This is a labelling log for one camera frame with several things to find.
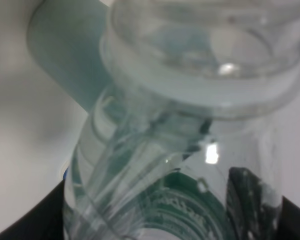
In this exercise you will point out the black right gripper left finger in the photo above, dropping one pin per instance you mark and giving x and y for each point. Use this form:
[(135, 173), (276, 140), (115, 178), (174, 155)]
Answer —
[(43, 222)]

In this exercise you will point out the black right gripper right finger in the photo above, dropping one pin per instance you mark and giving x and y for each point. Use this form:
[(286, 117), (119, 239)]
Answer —
[(290, 221)]

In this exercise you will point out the clear bottle green label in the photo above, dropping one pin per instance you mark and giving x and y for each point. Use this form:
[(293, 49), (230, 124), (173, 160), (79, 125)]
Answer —
[(175, 178)]

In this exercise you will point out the teal green plastic cup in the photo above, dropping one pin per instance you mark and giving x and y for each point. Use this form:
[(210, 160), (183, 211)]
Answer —
[(63, 38)]

